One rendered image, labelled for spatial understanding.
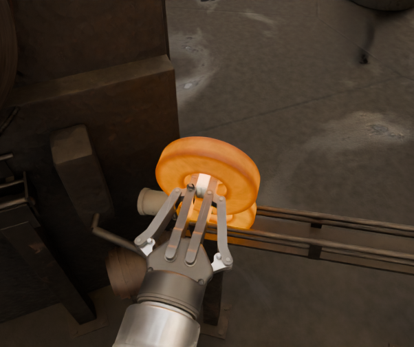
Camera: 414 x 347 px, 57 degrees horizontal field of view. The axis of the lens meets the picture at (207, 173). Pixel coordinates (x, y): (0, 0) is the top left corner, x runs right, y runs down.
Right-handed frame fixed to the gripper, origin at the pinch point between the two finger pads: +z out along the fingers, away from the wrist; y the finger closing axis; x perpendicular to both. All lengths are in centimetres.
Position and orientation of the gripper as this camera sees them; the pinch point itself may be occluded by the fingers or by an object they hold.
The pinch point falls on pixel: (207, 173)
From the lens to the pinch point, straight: 55.2
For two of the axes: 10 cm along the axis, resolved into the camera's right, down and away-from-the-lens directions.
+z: 2.3, -7.9, 5.6
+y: 9.7, 1.8, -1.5
